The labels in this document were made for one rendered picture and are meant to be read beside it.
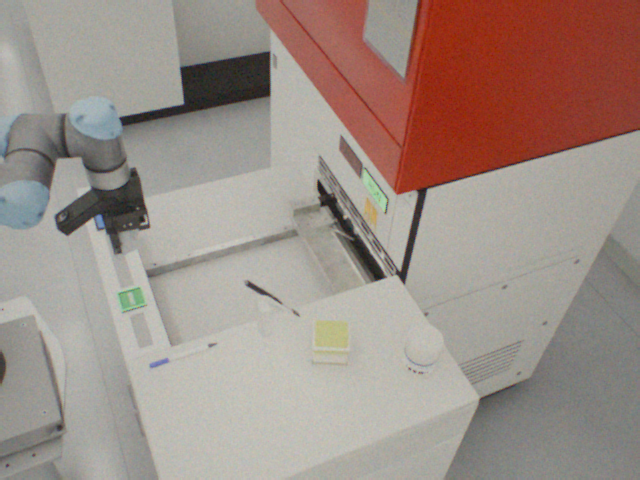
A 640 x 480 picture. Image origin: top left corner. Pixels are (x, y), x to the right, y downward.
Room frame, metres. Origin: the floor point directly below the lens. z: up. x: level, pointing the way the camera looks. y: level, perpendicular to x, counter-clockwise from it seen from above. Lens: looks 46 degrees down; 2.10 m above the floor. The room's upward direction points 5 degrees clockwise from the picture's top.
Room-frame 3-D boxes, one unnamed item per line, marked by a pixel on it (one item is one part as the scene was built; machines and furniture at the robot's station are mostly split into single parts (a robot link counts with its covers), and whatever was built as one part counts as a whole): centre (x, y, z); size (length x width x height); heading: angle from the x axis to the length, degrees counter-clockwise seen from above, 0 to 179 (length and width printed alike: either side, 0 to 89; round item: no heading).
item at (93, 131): (0.85, 0.39, 1.41); 0.09 x 0.08 x 0.11; 101
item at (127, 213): (0.86, 0.38, 1.25); 0.09 x 0.08 x 0.12; 118
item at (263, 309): (0.80, 0.09, 1.03); 0.06 x 0.04 x 0.13; 118
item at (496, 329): (1.51, -0.30, 0.41); 0.82 x 0.71 x 0.82; 28
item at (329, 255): (1.12, -0.02, 0.87); 0.36 x 0.08 x 0.03; 28
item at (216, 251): (1.15, 0.22, 0.84); 0.50 x 0.02 x 0.03; 118
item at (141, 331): (0.96, 0.46, 0.89); 0.55 x 0.09 x 0.14; 28
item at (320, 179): (1.18, -0.07, 0.89); 0.44 x 0.02 x 0.10; 28
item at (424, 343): (0.74, -0.22, 1.01); 0.07 x 0.07 x 0.10
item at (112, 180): (0.86, 0.39, 1.33); 0.08 x 0.08 x 0.05
